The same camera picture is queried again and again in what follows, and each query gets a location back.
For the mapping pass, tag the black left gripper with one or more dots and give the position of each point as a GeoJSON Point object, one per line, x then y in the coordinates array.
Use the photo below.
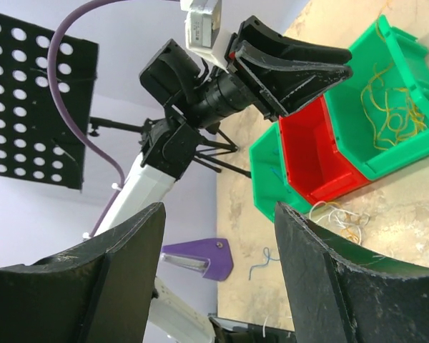
{"type": "Point", "coordinates": [276, 74]}

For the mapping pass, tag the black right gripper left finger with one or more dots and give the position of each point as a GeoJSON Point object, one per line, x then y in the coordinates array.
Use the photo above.
{"type": "Point", "coordinates": [98, 291]}

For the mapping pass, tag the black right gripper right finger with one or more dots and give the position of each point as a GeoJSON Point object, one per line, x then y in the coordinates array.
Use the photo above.
{"type": "Point", "coordinates": [342, 292]}

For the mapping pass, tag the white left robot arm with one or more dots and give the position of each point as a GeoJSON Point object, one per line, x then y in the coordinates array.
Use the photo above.
{"type": "Point", "coordinates": [170, 144]}

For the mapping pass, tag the purple stand device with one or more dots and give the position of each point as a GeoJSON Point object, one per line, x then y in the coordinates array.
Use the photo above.
{"type": "Point", "coordinates": [211, 258]}

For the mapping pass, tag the red plastic bin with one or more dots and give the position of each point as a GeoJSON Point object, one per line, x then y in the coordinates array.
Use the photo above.
{"type": "Point", "coordinates": [315, 168]}

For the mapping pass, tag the left green plastic bin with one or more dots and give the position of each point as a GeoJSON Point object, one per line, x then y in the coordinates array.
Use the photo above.
{"type": "Point", "coordinates": [269, 178]}

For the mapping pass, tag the green plastic bin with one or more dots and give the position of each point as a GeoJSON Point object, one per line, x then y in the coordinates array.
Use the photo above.
{"type": "Point", "coordinates": [380, 115]}
{"type": "Point", "coordinates": [269, 178]}

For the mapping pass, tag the right green plastic bin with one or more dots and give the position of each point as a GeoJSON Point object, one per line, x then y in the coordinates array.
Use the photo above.
{"type": "Point", "coordinates": [380, 115]}

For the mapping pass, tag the black music stand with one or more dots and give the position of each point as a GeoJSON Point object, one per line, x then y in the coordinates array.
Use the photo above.
{"type": "Point", "coordinates": [35, 143]}

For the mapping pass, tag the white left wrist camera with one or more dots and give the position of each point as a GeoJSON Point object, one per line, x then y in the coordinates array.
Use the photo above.
{"type": "Point", "coordinates": [203, 34]}

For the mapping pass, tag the blue grey wire clump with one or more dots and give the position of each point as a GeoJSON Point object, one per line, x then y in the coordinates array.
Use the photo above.
{"type": "Point", "coordinates": [267, 258]}

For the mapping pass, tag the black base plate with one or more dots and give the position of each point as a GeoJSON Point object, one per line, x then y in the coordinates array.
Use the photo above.
{"type": "Point", "coordinates": [233, 331]}

